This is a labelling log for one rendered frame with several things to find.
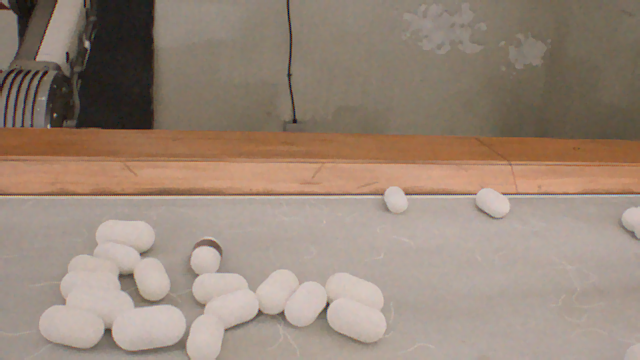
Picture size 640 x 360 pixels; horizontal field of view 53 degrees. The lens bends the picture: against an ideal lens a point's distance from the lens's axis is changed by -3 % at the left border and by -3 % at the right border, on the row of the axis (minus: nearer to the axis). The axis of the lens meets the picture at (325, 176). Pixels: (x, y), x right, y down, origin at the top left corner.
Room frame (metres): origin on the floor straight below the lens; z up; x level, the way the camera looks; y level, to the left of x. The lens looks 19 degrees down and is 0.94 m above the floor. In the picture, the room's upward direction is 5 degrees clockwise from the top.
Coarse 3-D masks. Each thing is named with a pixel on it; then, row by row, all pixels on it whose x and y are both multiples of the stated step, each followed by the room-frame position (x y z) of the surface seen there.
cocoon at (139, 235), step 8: (104, 224) 0.39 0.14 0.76; (112, 224) 0.39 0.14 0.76; (120, 224) 0.39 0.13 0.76; (128, 224) 0.39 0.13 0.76; (136, 224) 0.39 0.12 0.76; (144, 224) 0.39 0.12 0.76; (96, 232) 0.39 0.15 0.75; (104, 232) 0.38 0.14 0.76; (112, 232) 0.39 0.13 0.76; (120, 232) 0.39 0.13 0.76; (128, 232) 0.39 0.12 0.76; (136, 232) 0.39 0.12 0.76; (144, 232) 0.39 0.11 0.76; (152, 232) 0.39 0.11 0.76; (96, 240) 0.39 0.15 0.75; (104, 240) 0.38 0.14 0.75; (112, 240) 0.38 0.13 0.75; (120, 240) 0.38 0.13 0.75; (128, 240) 0.38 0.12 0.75; (136, 240) 0.39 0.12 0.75; (144, 240) 0.39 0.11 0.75; (152, 240) 0.39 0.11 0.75; (136, 248) 0.39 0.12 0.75; (144, 248) 0.39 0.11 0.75
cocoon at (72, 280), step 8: (72, 272) 0.33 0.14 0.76; (80, 272) 0.33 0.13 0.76; (88, 272) 0.33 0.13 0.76; (96, 272) 0.33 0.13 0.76; (104, 272) 0.33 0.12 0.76; (64, 280) 0.32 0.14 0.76; (72, 280) 0.32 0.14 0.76; (80, 280) 0.32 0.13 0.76; (88, 280) 0.32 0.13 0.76; (96, 280) 0.32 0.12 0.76; (104, 280) 0.32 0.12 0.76; (112, 280) 0.33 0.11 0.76; (64, 288) 0.32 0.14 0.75; (72, 288) 0.32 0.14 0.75; (112, 288) 0.32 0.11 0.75; (64, 296) 0.32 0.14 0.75
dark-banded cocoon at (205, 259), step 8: (216, 240) 0.39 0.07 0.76; (200, 248) 0.37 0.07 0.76; (208, 248) 0.37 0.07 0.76; (192, 256) 0.37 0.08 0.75; (200, 256) 0.37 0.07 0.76; (208, 256) 0.37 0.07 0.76; (216, 256) 0.37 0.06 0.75; (192, 264) 0.37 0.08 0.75; (200, 264) 0.36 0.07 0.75; (208, 264) 0.36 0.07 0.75; (216, 264) 0.37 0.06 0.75; (200, 272) 0.36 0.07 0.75; (208, 272) 0.37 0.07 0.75
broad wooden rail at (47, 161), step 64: (0, 128) 0.56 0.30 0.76; (64, 128) 0.58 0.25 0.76; (0, 192) 0.47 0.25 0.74; (64, 192) 0.48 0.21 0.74; (128, 192) 0.49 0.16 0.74; (192, 192) 0.50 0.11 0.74; (256, 192) 0.52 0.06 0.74; (320, 192) 0.53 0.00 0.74; (384, 192) 0.54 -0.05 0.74; (448, 192) 0.56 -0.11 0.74; (512, 192) 0.58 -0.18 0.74; (576, 192) 0.59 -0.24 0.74
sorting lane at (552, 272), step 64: (0, 256) 0.37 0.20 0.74; (64, 256) 0.38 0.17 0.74; (256, 256) 0.41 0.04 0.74; (320, 256) 0.41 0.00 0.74; (384, 256) 0.42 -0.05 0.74; (448, 256) 0.43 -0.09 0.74; (512, 256) 0.44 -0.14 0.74; (576, 256) 0.45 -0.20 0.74; (0, 320) 0.30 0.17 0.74; (192, 320) 0.32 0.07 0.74; (256, 320) 0.32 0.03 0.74; (320, 320) 0.33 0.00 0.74; (448, 320) 0.34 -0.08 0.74; (512, 320) 0.35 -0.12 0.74; (576, 320) 0.35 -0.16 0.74
